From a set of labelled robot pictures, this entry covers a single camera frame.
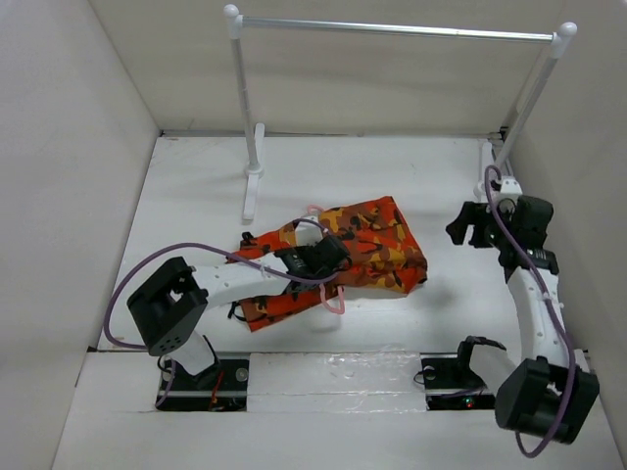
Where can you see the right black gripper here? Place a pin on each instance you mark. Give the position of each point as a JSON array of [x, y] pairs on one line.
[[471, 212]]

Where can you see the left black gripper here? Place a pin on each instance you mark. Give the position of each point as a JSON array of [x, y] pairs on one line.
[[301, 249]]

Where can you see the orange camouflage trousers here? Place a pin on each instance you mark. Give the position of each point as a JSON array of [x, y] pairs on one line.
[[384, 253]]

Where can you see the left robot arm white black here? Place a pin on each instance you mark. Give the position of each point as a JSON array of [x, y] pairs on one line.
[[167, 307]]

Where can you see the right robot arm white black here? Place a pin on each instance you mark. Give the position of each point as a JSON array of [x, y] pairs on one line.
[[547, 394]]

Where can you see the white and silver clothes rack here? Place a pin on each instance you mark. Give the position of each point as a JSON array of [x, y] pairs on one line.
[[296, 74]]

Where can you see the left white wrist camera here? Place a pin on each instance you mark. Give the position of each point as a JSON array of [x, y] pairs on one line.
[[308, 231]]

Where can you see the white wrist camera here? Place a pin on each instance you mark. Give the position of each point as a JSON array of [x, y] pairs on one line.
[[504, 192], [308, 231]]

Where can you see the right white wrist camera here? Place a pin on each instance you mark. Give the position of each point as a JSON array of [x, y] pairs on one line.
[[504, 192]]

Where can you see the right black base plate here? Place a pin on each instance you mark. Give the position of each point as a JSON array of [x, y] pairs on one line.
[[450, 387]]

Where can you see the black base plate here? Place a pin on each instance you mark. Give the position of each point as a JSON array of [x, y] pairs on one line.
[[224, 390], [450, 387]]

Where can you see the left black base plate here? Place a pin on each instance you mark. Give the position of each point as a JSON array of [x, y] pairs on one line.
[[224, 390]]

